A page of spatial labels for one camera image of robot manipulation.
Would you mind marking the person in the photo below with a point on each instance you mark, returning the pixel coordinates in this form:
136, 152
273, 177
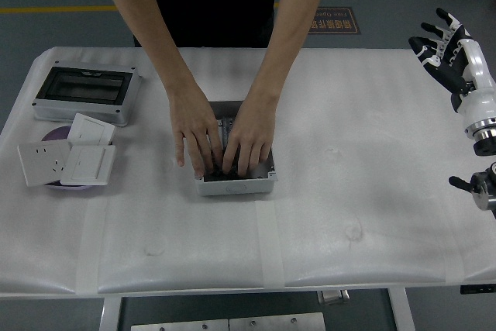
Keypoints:
213, 9

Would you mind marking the white socket panel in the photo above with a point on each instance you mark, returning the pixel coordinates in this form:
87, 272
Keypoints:
38, 162

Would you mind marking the white switch panel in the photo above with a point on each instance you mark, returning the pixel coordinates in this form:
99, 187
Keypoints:
89, 164
91, 129

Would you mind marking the black table control panel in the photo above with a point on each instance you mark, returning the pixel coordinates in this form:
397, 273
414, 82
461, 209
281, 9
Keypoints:
476, 290

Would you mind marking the person's left forearm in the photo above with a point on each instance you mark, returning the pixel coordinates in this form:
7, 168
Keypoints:
290, 25

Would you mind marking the white tape strip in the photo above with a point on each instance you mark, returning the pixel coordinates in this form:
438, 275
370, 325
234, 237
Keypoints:
454, 265
270, 245

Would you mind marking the metal bracket under table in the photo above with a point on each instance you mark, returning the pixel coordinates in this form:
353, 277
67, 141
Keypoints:
333, 297

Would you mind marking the purple plate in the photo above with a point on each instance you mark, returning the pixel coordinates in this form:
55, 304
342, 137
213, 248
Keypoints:
56, 136

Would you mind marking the person's left hand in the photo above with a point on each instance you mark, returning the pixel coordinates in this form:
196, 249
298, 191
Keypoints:
252, 129

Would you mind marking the person's right forearm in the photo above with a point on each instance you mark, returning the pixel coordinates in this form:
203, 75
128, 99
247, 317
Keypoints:
147, 21

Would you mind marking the metal mounting rail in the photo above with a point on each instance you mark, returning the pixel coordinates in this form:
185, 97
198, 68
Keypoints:
226, 125

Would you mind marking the white foam mat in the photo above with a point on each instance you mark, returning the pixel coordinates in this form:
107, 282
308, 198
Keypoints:
155, 211

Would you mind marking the grey box with dark window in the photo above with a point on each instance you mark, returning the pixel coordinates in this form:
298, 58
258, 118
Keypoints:
85, 87

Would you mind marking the open grey junction box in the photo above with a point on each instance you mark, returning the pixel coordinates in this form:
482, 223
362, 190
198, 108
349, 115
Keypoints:
232, 188

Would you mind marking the person's right hand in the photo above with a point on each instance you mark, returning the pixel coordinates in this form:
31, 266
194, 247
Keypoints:
193, 121

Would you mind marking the white table leg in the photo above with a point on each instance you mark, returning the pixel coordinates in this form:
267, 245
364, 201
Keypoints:
403, 309

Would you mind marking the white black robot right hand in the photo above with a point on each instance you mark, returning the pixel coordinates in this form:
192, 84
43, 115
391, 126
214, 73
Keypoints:
478, 75

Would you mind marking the grey metal plate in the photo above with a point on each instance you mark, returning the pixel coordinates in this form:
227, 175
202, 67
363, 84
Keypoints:
277, 322
178, 325

